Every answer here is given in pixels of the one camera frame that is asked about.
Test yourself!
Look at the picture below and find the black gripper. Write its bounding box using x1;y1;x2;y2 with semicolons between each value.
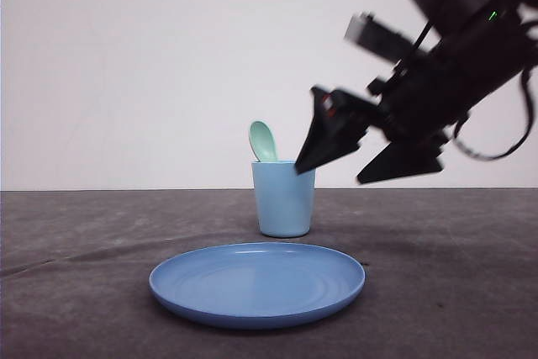
294;13;537;184

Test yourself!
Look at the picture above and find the light blue plastic cup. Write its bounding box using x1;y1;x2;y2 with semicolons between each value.
251;161;315;238

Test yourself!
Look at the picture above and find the mint green plastic spoon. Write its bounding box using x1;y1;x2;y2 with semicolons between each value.
249;120;278;162

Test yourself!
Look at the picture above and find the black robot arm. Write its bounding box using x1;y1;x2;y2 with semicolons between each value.
295;0;537;184

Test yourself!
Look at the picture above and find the blue plastic plate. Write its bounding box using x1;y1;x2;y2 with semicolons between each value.
149;242;366;330

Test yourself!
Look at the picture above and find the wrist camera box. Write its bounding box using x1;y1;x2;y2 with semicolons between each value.
344;13;414;64

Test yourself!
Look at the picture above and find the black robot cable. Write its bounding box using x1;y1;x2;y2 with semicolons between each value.
452;64;538;161

